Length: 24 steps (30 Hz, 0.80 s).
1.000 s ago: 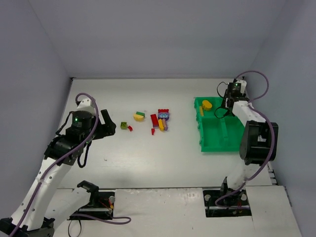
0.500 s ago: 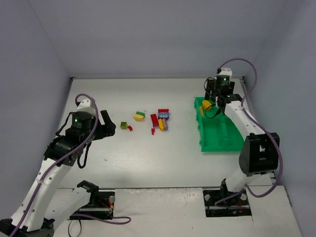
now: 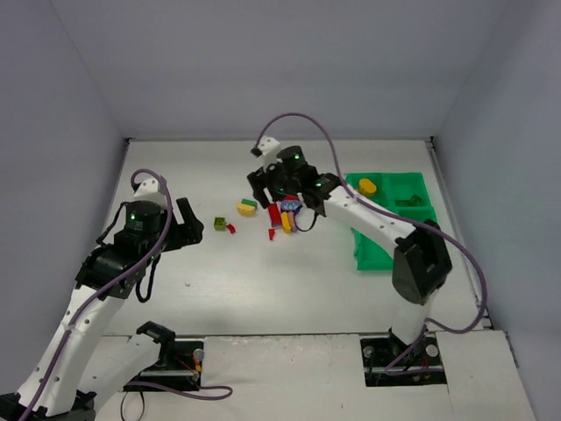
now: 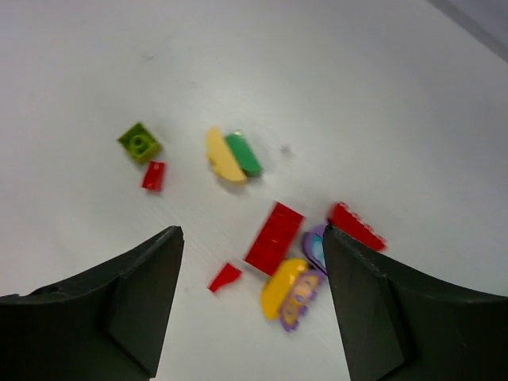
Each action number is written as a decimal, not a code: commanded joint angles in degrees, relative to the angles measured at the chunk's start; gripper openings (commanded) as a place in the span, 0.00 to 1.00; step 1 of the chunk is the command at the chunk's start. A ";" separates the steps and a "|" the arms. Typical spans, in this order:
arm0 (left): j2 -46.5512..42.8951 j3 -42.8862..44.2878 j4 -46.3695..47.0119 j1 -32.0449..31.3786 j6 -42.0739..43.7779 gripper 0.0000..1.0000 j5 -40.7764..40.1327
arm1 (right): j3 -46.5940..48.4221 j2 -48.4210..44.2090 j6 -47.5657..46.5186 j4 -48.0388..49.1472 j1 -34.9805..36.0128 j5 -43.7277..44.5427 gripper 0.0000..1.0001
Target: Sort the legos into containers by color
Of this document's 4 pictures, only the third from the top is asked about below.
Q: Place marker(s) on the yellow curved lego brick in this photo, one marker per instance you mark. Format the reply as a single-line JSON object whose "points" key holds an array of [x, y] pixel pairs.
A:
{"points": [[286, 222]]}

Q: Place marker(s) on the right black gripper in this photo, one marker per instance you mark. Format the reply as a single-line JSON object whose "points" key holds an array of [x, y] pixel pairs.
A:
{"points": [[272, 185]]}

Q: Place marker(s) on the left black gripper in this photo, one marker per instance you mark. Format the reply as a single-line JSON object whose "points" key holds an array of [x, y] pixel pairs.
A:
{"points": [[183, 230]]}

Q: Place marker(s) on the orange yellow curved lego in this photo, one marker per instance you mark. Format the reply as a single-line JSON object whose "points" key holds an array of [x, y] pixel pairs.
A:
{"points": [[367, 187]]}

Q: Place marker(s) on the lime curved lego brick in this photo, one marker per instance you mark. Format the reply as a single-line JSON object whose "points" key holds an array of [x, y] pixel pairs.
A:
{"points": [[416, 200]]}

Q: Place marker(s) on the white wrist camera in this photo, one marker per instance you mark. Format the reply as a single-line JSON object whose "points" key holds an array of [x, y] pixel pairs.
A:
{"points": [[151, 190], [266, 150]]}

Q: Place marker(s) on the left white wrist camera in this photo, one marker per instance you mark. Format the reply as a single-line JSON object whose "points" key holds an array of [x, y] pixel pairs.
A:
{"points": [[151, 190]]}

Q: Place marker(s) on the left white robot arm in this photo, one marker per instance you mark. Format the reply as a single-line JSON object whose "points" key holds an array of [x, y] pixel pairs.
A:
{"points": [[63, 386]]}

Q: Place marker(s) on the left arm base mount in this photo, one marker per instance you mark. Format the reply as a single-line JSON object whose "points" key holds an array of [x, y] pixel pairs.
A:
{"points": [[179, 364]]}

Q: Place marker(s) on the lime square lego brick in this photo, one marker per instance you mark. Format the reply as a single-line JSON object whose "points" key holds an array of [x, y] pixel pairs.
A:
{"points": [[219, 224]]}

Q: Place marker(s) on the purple butterfly lego piece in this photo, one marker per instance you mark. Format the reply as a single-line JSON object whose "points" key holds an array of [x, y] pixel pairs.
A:
{"points": [[292, 221]]}

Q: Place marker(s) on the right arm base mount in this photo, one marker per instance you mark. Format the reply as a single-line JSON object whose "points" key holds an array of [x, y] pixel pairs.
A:
{"points": [[386, 363]]}

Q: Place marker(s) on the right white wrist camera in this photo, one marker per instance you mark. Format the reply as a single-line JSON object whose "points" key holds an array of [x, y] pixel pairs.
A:
{"points": [[266, 150]]}

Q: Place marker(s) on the purple lotus lego piece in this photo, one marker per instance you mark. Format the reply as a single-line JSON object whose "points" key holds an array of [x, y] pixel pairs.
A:
{"points": [[291, 205]]}

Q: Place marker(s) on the dark green curved lego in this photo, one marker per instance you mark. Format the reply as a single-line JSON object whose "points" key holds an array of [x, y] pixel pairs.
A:
{"points": [[249, 202]]}

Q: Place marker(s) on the pale yellow curved lego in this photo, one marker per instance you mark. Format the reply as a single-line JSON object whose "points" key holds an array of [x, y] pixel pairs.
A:
{"points": [[245, 209]]}

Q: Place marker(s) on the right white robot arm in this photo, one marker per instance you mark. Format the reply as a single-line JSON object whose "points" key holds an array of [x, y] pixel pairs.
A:
{"points": [[421, 261]]}

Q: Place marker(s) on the red rectangular lego brick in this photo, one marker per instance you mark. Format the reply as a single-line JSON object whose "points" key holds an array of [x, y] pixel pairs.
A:
{"points": [[274, 215]]}

